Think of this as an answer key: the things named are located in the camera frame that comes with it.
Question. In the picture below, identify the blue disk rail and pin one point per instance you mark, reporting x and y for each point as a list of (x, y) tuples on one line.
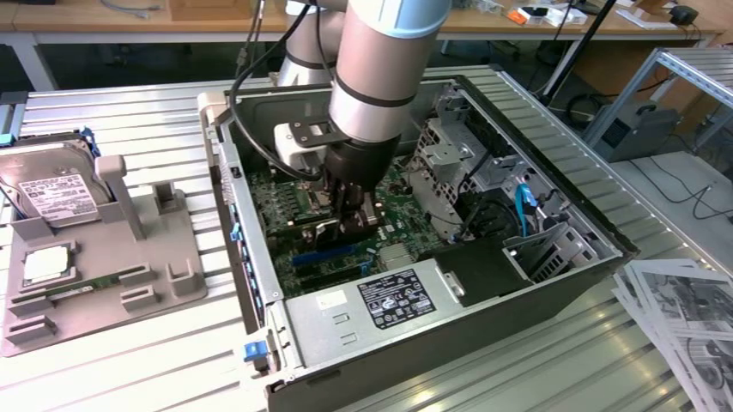
[(91, 141)]

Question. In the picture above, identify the blue expansion slot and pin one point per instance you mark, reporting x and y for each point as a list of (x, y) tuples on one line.
[(321, 257)]

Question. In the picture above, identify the blue card retention clip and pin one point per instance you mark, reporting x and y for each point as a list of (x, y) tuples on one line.
[(234, 234)]

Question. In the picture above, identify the graphics card with metal bracket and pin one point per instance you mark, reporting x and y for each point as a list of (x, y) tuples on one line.
[(329, 238)]

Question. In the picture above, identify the black slanted pole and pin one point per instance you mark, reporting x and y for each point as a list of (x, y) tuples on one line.
[(578, 47)]

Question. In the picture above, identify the silver hard disk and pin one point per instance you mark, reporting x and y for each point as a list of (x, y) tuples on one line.
[(46, 171)]

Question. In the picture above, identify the white flat box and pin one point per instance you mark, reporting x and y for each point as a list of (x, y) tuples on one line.
[(646, 20)]

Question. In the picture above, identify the small black desk device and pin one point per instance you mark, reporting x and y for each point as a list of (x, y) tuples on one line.
[(683, 14)]

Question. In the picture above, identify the long wooden desk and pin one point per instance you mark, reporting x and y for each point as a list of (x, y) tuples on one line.
[(493, 21)]

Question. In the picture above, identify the grey slotted disk bay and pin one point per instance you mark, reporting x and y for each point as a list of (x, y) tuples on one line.
[(550, 253)]

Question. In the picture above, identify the silver CPU chip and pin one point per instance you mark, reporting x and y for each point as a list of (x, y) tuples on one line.
[(48, 266)]

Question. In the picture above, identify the CPU socket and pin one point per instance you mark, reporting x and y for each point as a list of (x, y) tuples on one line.
[(318, 199)]

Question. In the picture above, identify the dark grey floor unit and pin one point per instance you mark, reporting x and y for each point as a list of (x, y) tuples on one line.
[(646, 129)]

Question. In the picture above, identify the green RAM stick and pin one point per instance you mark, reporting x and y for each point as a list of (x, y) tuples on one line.
[(86, 285)]

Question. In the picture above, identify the aluminium profile frame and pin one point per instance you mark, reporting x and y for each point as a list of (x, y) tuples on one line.
[(687, 70)]

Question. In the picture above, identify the grey parts rack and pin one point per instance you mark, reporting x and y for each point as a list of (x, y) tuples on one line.
[(103, 253)]

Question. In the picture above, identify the black plastic shroud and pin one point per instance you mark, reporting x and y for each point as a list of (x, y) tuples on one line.
[(481, 270)]

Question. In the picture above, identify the black expansion slot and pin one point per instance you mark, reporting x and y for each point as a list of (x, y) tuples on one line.
[(326, 283), (329, 271)]

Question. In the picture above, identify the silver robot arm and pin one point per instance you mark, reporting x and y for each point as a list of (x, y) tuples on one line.
[(378, 77)]

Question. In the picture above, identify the green motherboard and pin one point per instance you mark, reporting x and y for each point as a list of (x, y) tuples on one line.
[(413, 219)]

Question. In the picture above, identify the small orange box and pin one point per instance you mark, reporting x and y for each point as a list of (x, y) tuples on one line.
[(517, 16)]

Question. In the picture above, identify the blue case latch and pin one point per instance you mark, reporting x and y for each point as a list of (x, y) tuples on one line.
[(254, 351)]

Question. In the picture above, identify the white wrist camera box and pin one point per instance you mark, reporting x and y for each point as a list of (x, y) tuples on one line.
[(289, 146)]

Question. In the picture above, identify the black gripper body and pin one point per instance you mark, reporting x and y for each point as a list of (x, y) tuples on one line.
[(361, 163)]

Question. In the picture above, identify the open black PC case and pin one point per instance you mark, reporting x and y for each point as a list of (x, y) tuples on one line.
[(458, 356)]

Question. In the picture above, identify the white box with black print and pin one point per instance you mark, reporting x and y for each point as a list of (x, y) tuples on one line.
[(558, 16)]

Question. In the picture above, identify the silver perforated drive cage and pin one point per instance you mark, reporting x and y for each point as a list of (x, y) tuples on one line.
[(441, 159)]

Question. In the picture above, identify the grey metal bracket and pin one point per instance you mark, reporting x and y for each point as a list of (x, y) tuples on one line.
[(11, 101)]

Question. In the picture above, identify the silver chipset heatsink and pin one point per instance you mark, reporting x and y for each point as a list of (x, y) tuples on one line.
[(397, 257)]

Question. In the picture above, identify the printed paper sheets stack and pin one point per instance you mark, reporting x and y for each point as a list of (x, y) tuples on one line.
[(687, 309)]

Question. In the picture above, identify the silver power supply unit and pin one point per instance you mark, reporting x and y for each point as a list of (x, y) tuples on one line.
[(333, 335)]

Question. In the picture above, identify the small blue plastic piece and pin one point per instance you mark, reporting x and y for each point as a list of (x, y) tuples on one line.
[(4, 141)]

